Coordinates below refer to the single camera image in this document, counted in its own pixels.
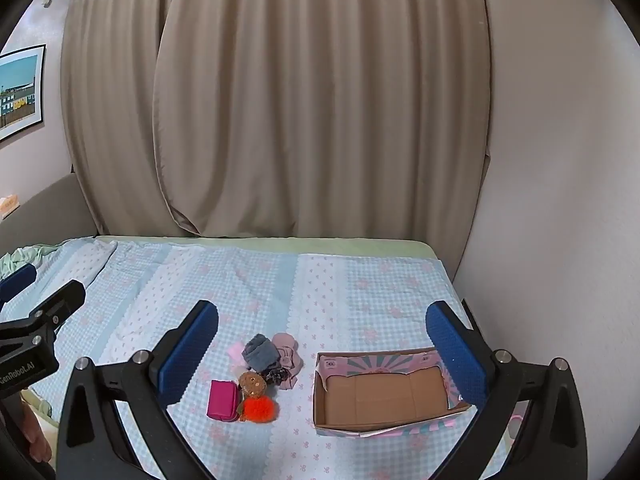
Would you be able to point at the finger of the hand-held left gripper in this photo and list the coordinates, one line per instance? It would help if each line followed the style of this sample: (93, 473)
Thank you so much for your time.
(20, 280)
(60, 302)

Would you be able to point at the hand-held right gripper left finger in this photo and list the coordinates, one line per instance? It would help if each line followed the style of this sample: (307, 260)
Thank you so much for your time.
(192, 350)

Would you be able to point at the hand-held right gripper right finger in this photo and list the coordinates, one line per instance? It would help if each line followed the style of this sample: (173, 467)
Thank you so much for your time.
(455, 355)

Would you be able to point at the magenta zip pouch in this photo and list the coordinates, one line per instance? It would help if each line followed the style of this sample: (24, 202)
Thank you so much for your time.
(223, 400)

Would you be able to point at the grey-blue plush toy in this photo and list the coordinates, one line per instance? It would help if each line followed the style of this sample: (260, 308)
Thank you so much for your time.
(260, 351)

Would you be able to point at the brown plush doll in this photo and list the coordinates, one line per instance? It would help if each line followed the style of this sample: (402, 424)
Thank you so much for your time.
(252, 384)

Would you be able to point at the printed cardboard box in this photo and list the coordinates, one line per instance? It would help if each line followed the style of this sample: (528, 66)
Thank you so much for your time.
(385, 392)

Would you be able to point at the black hair scrunchie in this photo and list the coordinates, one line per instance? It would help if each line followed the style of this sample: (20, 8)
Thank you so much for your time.
(276, 375)

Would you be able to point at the orange fluffy pompom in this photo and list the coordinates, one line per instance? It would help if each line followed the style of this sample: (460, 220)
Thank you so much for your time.
(259, 410)

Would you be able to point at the pink plush toy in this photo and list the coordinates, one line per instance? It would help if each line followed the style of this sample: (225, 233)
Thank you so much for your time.
(289, 352)

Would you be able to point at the person's left hand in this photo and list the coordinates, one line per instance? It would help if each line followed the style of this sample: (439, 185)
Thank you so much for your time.
(36, 435)

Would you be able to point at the green crumpled cloth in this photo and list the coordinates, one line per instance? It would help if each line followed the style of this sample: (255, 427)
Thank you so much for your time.
(17, 259)

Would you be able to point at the tissue box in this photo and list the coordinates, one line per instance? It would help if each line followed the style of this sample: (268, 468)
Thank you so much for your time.
(7, 206)

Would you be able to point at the grey upholstered headboard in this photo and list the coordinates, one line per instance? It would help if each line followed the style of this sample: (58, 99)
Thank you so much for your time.
(50, 205)

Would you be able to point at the pink plastic object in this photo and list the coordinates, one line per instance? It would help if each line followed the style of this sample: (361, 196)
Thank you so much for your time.
(516, 422)

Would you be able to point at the checked floral bedsheet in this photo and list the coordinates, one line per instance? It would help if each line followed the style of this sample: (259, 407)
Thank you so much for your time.
(350, 300)

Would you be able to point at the framed wall poster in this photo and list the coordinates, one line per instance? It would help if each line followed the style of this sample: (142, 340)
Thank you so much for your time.
(20, 90)

